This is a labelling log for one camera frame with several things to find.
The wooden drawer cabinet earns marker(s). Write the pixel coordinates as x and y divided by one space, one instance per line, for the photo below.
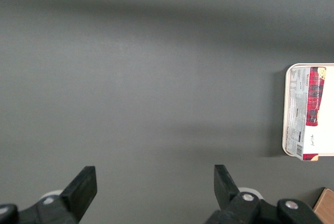
326 208

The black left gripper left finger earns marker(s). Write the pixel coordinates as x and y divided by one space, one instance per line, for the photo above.
78 195

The cream rectangular tray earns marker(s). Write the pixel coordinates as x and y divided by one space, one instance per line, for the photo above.
326 135

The red tartan cookie box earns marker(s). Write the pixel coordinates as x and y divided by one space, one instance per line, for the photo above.
314 96

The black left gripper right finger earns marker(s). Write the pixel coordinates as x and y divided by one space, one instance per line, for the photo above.
227 192

